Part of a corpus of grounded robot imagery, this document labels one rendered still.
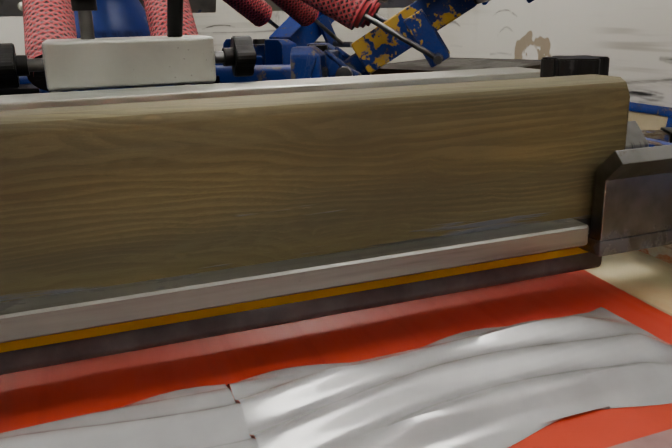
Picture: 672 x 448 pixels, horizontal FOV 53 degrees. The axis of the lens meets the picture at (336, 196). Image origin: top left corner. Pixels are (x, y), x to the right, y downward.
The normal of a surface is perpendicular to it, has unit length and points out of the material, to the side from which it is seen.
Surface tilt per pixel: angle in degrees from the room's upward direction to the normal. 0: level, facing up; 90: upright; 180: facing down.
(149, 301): 90
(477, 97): 63
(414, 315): 0
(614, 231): 90
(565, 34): 90
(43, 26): 38
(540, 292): 0
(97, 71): 90
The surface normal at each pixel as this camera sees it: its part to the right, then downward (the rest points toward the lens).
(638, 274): -0.02, -0.96
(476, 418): 0.28, -0.54
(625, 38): -0.94, 0.11
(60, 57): 0.35, 0.24
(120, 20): 0.54, -0.28
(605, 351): 0.08, -0.67
